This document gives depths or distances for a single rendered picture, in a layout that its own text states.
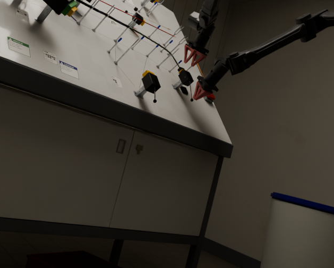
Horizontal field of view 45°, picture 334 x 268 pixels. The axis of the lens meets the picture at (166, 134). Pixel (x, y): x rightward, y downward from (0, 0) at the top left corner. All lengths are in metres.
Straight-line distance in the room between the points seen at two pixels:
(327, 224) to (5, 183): 1.88
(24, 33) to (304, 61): 2.81
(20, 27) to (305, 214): 1.90
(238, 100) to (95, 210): 2.81
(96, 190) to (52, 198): 0.18
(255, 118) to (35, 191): 2.82
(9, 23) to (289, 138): 2.70
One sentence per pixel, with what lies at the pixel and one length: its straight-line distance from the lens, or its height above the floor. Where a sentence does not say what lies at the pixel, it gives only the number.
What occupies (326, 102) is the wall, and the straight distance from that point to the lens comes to 3.53.
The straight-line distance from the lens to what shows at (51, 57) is 1.41.
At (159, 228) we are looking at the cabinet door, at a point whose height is 0.42.
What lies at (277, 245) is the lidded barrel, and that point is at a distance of 2.69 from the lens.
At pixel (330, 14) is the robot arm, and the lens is 1.94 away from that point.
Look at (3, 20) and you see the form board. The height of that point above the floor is 1.00.
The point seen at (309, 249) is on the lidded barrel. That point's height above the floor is 0.43.
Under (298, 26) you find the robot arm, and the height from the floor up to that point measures 1.42.
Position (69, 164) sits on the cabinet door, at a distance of 1.44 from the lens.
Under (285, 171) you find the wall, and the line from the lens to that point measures 3.57.
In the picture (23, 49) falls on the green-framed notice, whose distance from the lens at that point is 1.35.
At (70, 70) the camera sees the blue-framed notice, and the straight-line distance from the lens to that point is 1.42.
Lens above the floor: 0.68
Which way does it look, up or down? 5 degrees up
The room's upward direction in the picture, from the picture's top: 15 degrees clockwise
